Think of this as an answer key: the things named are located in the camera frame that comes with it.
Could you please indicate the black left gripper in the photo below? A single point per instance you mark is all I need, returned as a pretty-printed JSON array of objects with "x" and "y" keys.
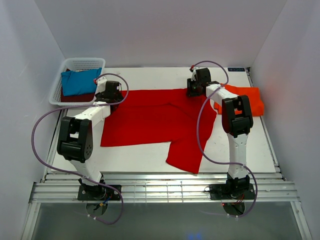
[{"x": 100, "y": 95}]

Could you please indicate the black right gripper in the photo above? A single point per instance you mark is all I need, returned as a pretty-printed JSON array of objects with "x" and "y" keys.
[{"x": 189, "y": 91}]

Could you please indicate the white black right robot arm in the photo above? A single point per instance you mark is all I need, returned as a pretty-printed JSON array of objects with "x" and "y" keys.
[{"x": 237, "y": 121}]

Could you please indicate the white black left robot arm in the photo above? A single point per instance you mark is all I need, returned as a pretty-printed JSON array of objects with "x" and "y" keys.
[{"x": 75, "y": 140}]

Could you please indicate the dark red folded t shirt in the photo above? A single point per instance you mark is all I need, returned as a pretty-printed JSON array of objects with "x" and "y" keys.
[{"x": 76, "y": 98}]

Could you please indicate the blue folded t shirt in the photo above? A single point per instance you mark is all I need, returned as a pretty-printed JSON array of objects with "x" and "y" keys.
[{"x": 76, "y": 83}]

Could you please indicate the small dark label sticker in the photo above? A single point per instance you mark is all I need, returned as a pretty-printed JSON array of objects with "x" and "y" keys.
[{"x": 236, "y": 69}]

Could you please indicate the white plastic basket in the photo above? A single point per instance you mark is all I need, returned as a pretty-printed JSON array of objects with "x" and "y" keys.
[{"x": 74, "y": 64}]

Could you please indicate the orange folded t shirt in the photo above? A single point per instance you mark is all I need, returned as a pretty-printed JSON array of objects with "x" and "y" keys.
[{"x": 253, "y": 94}]

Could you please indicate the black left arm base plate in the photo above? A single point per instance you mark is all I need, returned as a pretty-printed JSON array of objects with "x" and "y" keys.
[{"x": 97, "y": 193}]

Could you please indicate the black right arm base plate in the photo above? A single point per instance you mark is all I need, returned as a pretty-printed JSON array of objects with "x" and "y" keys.
[{"x": 222, "y": 192}]

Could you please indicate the aluminium frame rail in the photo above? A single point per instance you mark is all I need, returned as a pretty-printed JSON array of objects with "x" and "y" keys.
[{"x": 161, "y": 188}]

